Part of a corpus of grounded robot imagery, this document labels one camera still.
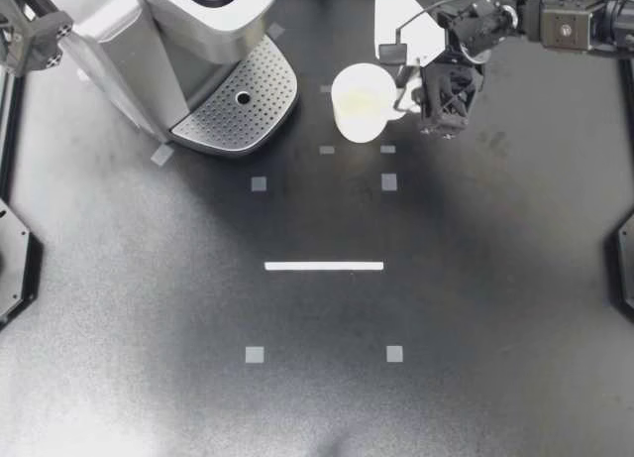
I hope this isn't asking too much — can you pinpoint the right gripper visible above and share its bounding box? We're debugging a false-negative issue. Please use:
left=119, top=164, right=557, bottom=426
left=396, top=50, right=486, bottom=139

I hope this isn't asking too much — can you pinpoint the white ceramic mug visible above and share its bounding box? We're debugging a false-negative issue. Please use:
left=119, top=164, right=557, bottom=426
left=330, top=62, right=421, bottom=145

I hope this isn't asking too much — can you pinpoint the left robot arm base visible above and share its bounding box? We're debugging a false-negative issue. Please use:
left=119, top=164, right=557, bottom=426
left=0, top=197, right=45, bottom=332

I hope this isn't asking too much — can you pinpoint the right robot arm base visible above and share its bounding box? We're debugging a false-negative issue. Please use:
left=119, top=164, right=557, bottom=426
left=605, top=212, right=634, bottom=325

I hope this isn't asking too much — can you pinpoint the silver coffee machine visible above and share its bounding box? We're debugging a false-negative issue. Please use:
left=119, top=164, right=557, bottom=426
left=63, top=0, right=300, bottom=159

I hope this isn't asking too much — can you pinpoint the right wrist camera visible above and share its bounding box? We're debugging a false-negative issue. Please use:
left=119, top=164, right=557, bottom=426
left=373, top=0, right=448, bottom=70

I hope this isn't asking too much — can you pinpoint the black cable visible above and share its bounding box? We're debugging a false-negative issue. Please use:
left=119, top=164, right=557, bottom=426
left=394, top=0, right=539, bottom=46

